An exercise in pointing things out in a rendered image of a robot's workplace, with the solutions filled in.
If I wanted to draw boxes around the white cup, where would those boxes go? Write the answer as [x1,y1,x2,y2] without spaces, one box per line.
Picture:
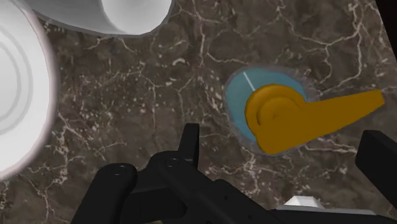
[26,0,173,39]

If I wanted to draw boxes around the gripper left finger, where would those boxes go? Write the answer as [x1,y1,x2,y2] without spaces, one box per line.
[70,123,205,224]

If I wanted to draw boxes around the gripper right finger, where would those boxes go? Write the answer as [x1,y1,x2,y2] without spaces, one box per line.
[354,130,397,209]

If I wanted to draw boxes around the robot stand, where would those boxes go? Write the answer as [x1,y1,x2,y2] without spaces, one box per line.
[375,0,397,60]

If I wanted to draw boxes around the yellow scoop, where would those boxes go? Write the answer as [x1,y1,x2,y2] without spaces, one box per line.
[244,84,386,155]

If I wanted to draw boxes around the white plate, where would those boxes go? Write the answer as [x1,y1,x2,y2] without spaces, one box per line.
[0,0,60,183]

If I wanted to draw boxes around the small blue plate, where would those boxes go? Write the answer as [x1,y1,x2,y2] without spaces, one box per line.
[223,64,317,157]

